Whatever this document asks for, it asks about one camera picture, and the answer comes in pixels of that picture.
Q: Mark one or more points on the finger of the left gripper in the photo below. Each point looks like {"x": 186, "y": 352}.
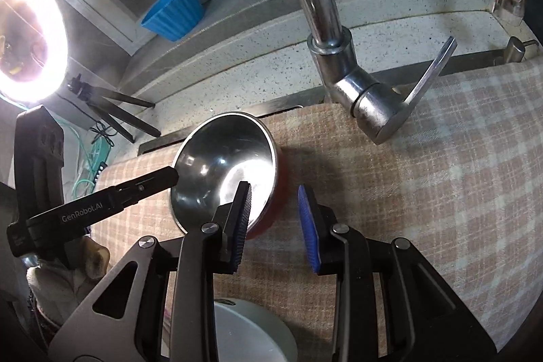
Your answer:
{"x": 107, "y": 202}

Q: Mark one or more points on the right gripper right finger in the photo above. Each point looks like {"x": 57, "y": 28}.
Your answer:
{"x": 391, "y": 303}

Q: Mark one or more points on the white ring light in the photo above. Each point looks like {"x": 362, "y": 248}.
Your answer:
{"x": 34, "y": 49}

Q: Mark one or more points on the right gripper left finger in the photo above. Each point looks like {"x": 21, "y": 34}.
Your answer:
{"x": 121, "y": 319}

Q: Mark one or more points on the black tripod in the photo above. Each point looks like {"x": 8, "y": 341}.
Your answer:
{"x": 102, "y": 102}

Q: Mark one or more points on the blue fluted plastic bowl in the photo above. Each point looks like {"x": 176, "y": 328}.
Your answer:
{"x": 173, "y": 19}

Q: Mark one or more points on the gloved left hand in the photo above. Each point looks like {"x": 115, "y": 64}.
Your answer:
{"x": 59, "y": 289}

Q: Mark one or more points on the pale green ceramic bowl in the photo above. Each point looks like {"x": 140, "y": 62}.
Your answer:
{"x": 245, "y": 331}

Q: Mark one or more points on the plaid beige table cloth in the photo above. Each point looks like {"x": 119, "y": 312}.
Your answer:
{"x": 462, "y": 180}

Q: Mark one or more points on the chrome kitchen faucet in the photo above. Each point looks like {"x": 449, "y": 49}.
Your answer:
{"x": 378, "y": 109}

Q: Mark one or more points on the red steel-lined bowl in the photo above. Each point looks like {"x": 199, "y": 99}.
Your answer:
{"x": 220, "y": 153}

